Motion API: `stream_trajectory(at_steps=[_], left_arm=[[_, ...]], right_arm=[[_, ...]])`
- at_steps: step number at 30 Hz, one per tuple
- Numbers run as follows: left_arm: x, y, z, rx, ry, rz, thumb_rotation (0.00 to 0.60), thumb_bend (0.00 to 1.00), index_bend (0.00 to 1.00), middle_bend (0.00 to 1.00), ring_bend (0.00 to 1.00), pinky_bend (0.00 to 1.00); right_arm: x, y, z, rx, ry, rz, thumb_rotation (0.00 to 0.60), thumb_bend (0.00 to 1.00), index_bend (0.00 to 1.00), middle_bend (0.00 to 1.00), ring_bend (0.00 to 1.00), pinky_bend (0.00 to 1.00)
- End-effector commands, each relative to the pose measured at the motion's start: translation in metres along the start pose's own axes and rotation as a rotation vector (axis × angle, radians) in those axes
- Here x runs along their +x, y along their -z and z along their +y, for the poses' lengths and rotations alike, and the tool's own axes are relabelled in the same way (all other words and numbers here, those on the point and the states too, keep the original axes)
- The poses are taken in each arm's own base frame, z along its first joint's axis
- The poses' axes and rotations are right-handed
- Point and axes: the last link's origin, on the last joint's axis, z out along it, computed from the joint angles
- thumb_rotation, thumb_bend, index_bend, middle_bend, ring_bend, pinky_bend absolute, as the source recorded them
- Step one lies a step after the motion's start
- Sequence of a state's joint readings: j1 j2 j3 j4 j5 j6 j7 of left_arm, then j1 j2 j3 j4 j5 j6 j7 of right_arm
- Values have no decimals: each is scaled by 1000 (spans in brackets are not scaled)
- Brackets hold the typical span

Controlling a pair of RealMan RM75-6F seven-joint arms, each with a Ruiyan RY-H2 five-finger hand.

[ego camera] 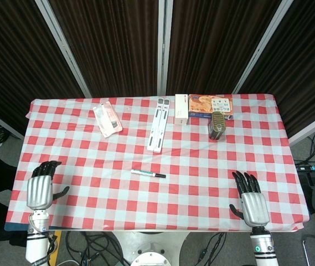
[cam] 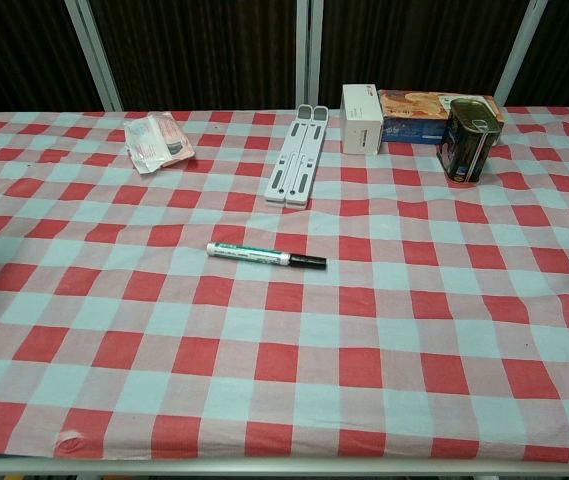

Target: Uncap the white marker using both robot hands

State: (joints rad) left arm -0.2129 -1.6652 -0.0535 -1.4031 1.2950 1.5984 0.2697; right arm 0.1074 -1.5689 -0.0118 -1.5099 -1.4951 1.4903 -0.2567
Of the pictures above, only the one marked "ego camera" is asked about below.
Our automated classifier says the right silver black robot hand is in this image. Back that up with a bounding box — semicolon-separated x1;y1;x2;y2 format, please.
229;170;270;227

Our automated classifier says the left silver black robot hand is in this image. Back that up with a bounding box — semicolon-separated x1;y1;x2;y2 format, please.
26;160;70;209

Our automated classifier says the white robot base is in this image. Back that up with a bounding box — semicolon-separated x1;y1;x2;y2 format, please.
110;231;192;266

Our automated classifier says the dark golden tin can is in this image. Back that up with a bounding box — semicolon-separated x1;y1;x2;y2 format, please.
207;111;227;141

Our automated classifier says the red white checkered tablecloth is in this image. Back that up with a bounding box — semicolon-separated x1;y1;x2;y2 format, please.
4;93;311;232

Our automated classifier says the clear plastic packet red print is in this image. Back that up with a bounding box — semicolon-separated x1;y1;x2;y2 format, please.
92;101;123;139

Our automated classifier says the orange food package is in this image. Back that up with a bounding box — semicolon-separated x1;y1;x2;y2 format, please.
188;94;234;121

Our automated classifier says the white cardboard box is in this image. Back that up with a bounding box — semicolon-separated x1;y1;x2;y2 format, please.
174;94;189;125

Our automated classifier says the white folding stand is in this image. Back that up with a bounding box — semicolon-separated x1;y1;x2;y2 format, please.
147;96;171;153

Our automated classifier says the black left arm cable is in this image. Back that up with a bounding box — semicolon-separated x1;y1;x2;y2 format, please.
46;231;59;252

